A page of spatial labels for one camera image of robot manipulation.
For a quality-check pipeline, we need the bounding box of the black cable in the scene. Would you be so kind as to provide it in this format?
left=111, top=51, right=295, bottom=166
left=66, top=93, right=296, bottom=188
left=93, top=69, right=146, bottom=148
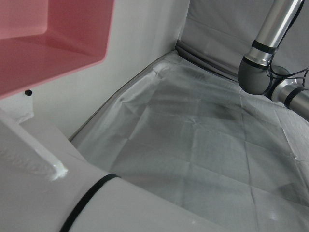
left=267, top=61, right=309, bottom=87

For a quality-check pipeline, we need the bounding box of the grey backdrop curtain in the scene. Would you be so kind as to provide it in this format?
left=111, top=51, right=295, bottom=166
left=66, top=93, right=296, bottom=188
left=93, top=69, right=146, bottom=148
left=176, top=0, right=309, bottom=82

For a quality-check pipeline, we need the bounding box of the pink plastic basket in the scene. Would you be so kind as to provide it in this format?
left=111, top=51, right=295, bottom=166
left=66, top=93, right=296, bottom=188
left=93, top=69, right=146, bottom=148
left=0, top=0, right=114, bottom=101

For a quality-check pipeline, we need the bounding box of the white plastic table sheet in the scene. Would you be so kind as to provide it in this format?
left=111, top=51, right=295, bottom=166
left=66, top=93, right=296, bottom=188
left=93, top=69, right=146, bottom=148
left=69, top=52, right=309, bottom=232

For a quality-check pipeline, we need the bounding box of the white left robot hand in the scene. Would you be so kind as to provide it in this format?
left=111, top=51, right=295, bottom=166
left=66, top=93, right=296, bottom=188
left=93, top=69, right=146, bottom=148
left=0, top=91, right=268, bottom=232

